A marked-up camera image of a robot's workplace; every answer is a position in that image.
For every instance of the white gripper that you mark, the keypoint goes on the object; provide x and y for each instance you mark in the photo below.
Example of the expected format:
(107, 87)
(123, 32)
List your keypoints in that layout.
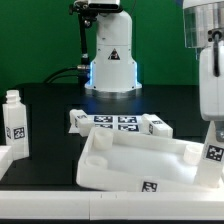
(211, 90)

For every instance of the paper sheet with markers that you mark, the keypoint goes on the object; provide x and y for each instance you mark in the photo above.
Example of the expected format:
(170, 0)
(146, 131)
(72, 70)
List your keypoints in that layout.
(131, 123)

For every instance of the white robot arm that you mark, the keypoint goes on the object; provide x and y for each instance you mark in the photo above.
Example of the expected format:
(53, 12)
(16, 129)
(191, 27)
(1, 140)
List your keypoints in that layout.
(113, 71)

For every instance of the white left fence block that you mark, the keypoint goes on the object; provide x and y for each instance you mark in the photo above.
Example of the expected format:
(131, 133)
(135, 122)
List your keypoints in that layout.
(6, 159)

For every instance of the white desk top tray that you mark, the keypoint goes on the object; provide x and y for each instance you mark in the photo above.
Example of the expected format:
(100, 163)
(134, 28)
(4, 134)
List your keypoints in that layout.
(114, 160)

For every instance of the white front fence bar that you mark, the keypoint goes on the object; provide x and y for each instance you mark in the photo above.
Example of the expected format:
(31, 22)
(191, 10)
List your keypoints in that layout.
(75, 205)

